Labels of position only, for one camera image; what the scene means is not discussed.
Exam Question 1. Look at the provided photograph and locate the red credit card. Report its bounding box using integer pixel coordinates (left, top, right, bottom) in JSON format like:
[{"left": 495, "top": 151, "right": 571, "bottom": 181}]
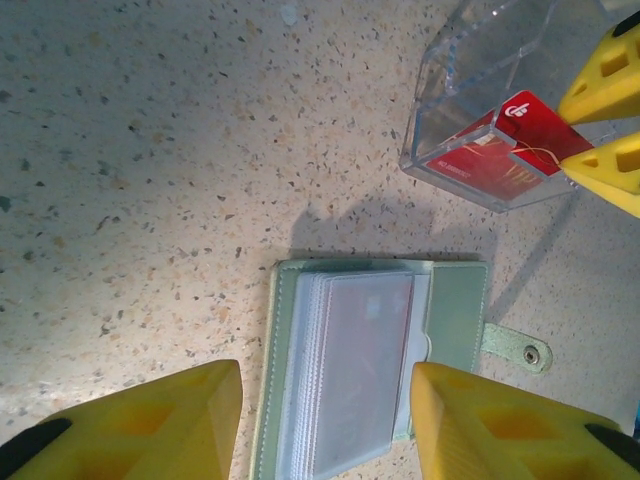
[{"left": 421, "top": 88, "right": 597, "bottom": 202}]

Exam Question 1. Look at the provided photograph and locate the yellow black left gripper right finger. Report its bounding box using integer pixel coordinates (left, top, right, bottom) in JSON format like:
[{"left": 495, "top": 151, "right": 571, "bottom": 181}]
[{"left": 409, "top": 361, "right": 640, "bottom": 480}]

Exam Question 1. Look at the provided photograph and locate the red battery pack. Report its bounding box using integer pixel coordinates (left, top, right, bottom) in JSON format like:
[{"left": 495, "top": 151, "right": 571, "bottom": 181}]
[{"left": 398, "top": 0, "right": 640, "bottom": 215}]

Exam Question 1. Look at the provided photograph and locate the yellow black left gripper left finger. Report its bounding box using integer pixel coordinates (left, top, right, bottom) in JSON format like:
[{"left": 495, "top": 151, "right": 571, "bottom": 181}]
[{"left": 0, "top": 358, "right": 247, "bottom": 480}]

